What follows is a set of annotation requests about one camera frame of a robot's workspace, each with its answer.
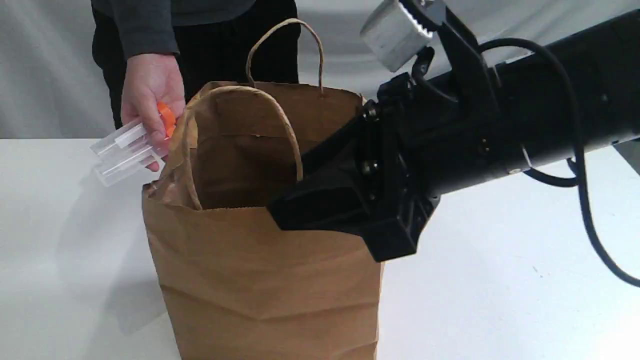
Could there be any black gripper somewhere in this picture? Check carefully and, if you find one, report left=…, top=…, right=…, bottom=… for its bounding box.
left=267, top=73, right=501, bottom=264

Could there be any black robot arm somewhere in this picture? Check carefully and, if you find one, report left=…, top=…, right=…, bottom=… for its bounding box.
left=267, top=0, right=639, bottom=263

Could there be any clear plastic tubes orange cap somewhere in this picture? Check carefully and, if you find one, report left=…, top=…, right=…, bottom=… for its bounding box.
left=90, top=102, right=176, bottom=187

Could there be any grey backdrop cloth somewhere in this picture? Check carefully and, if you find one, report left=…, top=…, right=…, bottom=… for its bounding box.
left=0, top=0, right=640, bottom=139

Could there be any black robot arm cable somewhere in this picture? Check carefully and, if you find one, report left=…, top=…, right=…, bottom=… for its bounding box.
left=477, top=38, right=640, bottom=289

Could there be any brown paper bag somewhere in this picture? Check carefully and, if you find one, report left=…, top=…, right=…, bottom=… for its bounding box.
left=142, top=18, right=384, bottom=360

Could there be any dark grey sleeve forearm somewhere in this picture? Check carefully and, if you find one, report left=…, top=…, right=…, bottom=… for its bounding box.
left=109, top=0, right=179, bottom=60

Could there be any person's bare hand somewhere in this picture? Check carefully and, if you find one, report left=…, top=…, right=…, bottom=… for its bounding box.
left=120, top=54, right=186, bottom=150

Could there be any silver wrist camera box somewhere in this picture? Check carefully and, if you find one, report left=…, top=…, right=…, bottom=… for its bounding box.
left=359, top=0, right=434, bottom=73

